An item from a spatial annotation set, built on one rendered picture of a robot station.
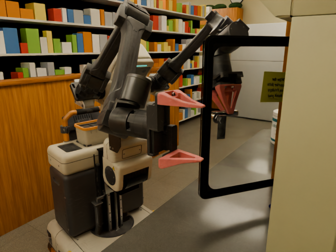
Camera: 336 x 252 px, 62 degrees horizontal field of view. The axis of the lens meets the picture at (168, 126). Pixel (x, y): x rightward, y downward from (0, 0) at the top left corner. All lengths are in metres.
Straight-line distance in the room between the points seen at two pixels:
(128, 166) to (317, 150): 1.06
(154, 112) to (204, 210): 0.38
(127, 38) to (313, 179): 0.57
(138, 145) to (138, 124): 0.96
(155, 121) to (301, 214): 0.31
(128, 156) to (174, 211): 0.74
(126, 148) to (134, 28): 0.76
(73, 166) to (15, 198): 0.96
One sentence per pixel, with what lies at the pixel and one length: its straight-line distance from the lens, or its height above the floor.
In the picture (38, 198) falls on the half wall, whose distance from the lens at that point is 2.62.
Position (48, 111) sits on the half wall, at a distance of 2.47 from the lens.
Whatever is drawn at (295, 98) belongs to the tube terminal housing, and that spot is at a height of 1.28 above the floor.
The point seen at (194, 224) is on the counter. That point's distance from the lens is 0.74.
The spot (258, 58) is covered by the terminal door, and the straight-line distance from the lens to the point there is 0.71.
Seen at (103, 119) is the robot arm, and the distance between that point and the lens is 0.62.
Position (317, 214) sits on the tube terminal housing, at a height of 1.08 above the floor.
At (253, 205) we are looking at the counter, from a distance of 0.84.
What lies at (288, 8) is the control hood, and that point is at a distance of 0.52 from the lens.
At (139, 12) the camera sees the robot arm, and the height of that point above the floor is 1.47.
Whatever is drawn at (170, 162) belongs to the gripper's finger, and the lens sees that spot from 0.51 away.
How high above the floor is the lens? 1.36
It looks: 15 degrees down
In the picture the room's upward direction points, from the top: straight up
